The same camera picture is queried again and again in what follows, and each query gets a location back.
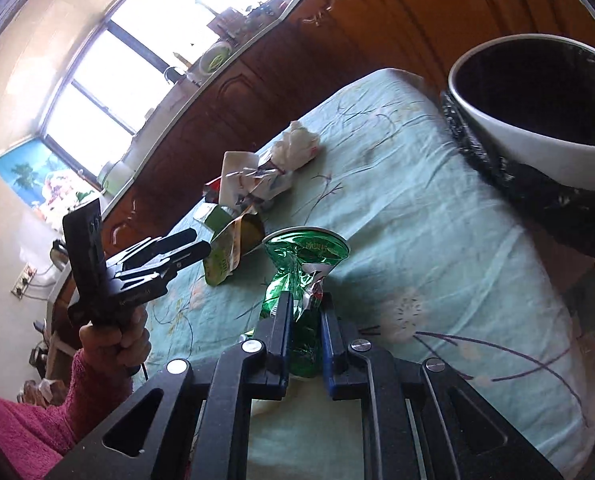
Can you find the person's left hand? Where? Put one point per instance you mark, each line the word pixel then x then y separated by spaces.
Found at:
pixel 127 342

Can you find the small green box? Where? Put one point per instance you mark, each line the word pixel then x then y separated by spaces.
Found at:
pixel 211 217

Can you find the crumpled white silver wrapper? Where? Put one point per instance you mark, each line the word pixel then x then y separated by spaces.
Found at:
pixel 242 180

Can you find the crushed green drink can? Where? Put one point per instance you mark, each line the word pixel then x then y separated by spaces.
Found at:
pixel 297 270

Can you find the green floral tablecloth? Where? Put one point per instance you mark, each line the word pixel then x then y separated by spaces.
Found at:
pixel 427 210

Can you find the person's left forearm pink sleeve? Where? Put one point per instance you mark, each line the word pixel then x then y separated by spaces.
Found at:
pixel 27 425

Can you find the green snack packet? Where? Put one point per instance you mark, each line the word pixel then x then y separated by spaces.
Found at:
pixel 222 260

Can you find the black bin liner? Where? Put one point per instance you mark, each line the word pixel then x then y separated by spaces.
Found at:
pixel 552 210

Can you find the white trash bin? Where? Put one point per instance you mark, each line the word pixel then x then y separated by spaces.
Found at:
pixel 527 160

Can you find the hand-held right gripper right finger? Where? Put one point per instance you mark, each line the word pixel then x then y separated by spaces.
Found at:
pixel 328 340

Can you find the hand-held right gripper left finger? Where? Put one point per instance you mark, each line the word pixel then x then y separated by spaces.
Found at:
pixel 279 340

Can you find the white kitchen countertop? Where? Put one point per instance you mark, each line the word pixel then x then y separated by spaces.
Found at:
pixel 177 111

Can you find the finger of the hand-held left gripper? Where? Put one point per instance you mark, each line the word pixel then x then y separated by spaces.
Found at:
pixel 162 245
pixel 177 262

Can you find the green bowl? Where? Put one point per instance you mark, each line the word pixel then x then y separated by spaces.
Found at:
pixel 215 57

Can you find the white tissue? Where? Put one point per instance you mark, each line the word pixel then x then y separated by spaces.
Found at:
pixel 295 145

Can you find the kitchen window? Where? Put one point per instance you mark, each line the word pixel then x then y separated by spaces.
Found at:
pixel 127 60

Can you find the wall socket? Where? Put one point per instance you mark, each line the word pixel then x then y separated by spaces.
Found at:
pixel 22 282

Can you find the wooden kitchen cabinet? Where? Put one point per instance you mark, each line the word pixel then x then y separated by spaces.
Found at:
pixel 327 40

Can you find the beach wall poster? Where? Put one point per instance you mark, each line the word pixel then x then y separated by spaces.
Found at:
pixel 22 170

